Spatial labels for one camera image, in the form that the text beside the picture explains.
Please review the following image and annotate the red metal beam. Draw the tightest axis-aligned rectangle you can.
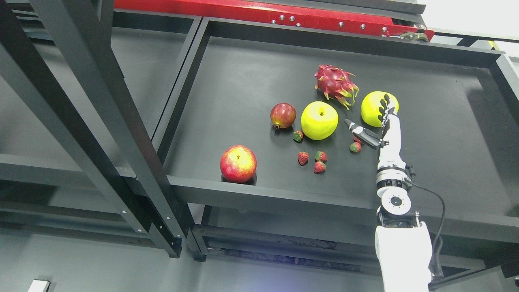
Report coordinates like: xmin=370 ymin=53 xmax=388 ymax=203
xmin=114 ymin=0 xmax=435 ymax=40

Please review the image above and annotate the dark red pomegranate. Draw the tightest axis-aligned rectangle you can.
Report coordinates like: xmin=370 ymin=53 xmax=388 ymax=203
xmin=270 ymin=102 xmax=297 ymax=129

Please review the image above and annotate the black metal shelf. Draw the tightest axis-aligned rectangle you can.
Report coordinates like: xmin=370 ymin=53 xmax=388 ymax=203
xmin=1 ymin=0 xmax=206 ymax=261
xmin=164 ymin=18 xmax=518 ymax=288

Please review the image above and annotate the pink dragon fruit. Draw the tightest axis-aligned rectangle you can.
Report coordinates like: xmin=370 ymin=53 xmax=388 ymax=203
xmin=314 ymin=64 xmax=359 ymax=110

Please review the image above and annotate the black metal shelf left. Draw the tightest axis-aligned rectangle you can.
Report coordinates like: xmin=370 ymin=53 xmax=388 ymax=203
xmin=1 ymin=0 xmax=206 ymax=261

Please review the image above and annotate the strawberry front lower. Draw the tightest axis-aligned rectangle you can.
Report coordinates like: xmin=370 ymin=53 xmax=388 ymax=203
xmin=313 ymin=161 xmax=326 ymax=174

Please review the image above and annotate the strawberry front middle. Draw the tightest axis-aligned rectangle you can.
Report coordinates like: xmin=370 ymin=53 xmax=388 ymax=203
xmin=314 ymin=151 xmax=328 ymax=164

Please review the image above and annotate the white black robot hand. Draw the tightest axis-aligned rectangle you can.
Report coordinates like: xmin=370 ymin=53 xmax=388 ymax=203
xmin=343 ymin=94 xmax=401 ymax=152

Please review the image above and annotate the strawberry front left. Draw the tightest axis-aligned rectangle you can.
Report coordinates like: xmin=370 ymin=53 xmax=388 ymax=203
xmin=297 ymin=151 xmax=309 ymax=166

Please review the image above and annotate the strawberry by hand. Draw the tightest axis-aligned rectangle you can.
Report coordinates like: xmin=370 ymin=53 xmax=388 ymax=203
xmin=349 ymin=142 xmax=362 ymax=153

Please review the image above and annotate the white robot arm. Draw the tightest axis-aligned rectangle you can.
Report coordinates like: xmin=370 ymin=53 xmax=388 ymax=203
xmin=375 ymin=145 xmax=432 ymax=292

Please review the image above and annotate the strawberry near pomegranate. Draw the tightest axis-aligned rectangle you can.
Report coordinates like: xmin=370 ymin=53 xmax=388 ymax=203
xmin=292 ymin=131 xmax=304 ymax=144

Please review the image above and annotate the yellow apple left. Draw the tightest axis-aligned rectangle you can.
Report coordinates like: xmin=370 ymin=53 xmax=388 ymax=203
xmin=300 ymin=101 xmax=339 ymax=140

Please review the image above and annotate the yellow apple right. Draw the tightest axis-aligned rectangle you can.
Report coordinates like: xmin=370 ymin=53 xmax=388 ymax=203
xmin=361 ymin=91 xmax=400 ymax=128

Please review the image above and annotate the red apple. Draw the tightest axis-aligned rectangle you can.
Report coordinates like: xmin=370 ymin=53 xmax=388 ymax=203
xmin=219 ymin=145 xmax=257 ymax=183

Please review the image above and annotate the yellow apple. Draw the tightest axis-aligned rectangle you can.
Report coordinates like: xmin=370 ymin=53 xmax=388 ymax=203
xmin=300 ymin=101 xmax=339 ymax=140
xmin=361 ymin=91 xmax=400 ymax=128

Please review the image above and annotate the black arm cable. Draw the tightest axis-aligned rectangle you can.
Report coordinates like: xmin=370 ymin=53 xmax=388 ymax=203
xmin=405 ymin=180 xmax=446 ymax=280

